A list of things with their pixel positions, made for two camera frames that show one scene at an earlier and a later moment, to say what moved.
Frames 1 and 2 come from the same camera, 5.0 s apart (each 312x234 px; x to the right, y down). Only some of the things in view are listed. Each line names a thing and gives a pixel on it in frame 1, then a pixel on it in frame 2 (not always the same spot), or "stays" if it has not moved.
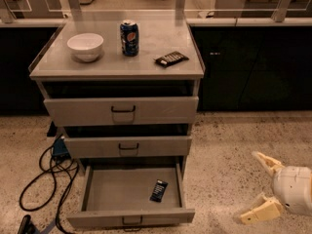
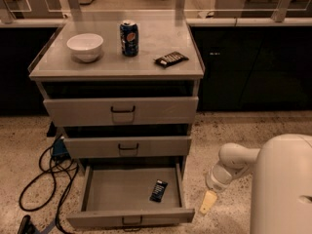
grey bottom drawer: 134,194 stays
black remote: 158,191 stays
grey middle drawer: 127,146 stays
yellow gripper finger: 267,208 to 209,201
